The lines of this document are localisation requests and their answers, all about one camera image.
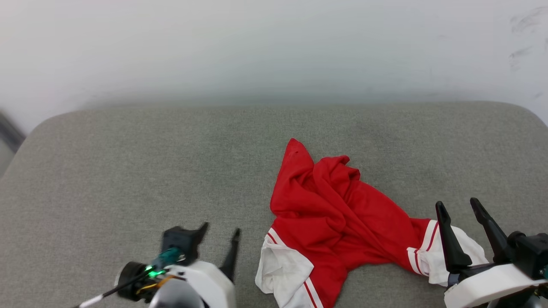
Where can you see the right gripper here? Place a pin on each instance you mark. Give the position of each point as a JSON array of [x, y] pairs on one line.
[[531, 252]]

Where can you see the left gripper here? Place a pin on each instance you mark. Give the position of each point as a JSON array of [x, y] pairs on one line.
[[128, 280]]

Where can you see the red shirt with white sleeves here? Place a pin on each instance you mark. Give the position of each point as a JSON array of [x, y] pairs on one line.
[[334, 222]]

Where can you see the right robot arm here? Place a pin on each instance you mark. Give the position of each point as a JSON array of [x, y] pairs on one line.
[[522, 299]]

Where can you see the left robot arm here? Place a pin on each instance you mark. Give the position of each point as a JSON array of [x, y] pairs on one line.
[[175, 297]]

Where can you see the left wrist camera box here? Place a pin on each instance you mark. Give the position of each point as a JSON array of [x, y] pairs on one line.
[[205, 282]]

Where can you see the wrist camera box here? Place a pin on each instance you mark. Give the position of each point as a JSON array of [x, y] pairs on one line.
[[483, 286], [205, 282]]

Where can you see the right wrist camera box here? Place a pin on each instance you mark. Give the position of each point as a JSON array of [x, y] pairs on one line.
[[483, 286]]

